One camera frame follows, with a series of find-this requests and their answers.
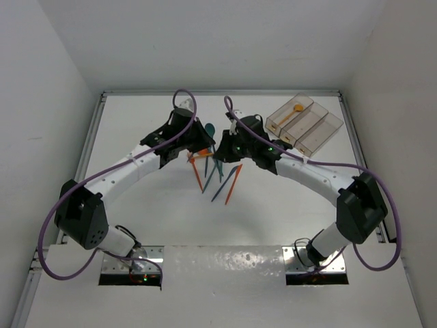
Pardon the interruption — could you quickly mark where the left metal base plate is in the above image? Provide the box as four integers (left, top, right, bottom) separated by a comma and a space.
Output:
99, 246, 164, 288

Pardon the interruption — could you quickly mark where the clear container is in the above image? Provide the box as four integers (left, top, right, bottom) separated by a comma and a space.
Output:
265, 93, 314, 137
279, 102, 328, 146
294, 113, 343, 157

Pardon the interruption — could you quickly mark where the yellow spoon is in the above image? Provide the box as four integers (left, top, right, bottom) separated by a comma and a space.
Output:
278, 104, 304, 125

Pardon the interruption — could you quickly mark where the teal fork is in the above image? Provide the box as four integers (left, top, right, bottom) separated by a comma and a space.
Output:
215, 160, 223, 182

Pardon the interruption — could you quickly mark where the dark blue spoon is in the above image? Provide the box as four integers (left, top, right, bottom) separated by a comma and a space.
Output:
205, 123, 216, 138

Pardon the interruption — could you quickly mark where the metal base plate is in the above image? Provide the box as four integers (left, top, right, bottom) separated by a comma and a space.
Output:
282, 245, 347, 277
99, 246, 164, 288

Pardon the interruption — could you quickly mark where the yellow fork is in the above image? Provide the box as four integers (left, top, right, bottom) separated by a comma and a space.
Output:
191, 152, 213, 160

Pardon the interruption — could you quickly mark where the dark blue knife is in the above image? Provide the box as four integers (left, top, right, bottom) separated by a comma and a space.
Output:
211, 165, 238, 202

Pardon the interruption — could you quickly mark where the orange-red knife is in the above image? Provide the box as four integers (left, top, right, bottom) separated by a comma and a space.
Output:
225, 164, 243, 205

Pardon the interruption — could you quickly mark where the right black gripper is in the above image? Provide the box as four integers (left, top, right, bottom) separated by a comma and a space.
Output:
214, 128, 255, 163

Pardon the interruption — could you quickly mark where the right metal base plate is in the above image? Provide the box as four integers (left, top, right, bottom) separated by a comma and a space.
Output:
282, 245, 347, 277

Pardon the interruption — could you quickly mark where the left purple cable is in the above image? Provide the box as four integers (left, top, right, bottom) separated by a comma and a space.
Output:
37, 88, 198, 282

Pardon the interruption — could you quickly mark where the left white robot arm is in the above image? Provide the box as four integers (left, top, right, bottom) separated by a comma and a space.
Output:
55, 98, 215, 257

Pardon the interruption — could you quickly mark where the purple cable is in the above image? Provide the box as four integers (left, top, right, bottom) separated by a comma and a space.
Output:
223, 95, 399, 274
37, 88, 198, 282

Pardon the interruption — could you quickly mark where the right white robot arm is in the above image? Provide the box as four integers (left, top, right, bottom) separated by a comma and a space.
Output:
214, 111, 388, 268

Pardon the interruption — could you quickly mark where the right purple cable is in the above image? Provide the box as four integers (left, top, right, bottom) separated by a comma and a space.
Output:
223, 95, 399, 274

